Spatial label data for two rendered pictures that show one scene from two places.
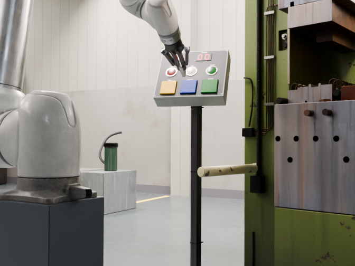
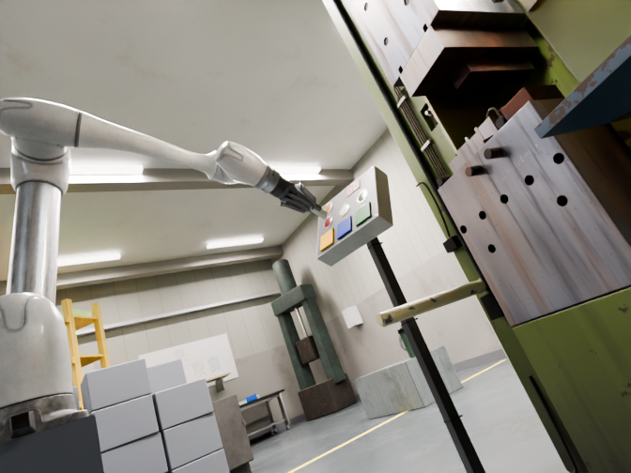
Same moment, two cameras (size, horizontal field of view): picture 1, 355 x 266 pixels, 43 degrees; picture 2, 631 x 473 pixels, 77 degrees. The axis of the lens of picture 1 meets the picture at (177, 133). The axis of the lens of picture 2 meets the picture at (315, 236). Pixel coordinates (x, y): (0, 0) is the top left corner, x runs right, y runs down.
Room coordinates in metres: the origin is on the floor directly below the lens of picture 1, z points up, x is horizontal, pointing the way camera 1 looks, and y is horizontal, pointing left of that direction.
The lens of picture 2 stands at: (0.73, -0.51, 0.51)
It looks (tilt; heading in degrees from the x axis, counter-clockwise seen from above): 20 degrees up; 23
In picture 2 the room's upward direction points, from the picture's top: 22 degrees counter-clockwise
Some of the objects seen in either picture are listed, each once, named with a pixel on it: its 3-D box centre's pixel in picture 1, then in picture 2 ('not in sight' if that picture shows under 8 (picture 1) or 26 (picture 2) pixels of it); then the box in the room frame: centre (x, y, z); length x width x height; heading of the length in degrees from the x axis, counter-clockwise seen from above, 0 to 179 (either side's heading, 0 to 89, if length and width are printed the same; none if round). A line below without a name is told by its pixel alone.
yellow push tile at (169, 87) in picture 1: (168, 87); (328, 240); (2.12, 0.04, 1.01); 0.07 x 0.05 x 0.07; 74
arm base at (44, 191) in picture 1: (54, 187); (24, 424); (1.13, 0.31, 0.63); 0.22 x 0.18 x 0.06; 61
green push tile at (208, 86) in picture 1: (209, 86); (363, 214); (2.07, -0.15, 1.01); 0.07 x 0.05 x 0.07; 74
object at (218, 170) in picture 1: (230, 170); (435, 301); (2.07, -0.25, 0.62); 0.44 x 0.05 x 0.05; 139
